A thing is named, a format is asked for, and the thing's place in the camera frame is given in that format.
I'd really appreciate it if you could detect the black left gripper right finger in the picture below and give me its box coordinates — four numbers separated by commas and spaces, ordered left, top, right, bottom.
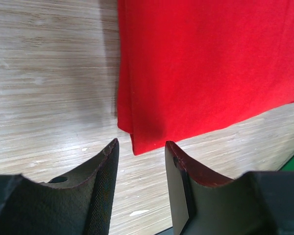
165, 141, 294, 235

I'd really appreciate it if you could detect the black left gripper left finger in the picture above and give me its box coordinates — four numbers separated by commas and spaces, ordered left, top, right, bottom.
0, 139, 119, 235

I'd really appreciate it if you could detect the red t-shirt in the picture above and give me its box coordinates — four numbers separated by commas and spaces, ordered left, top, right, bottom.
117, 0, 294, 155

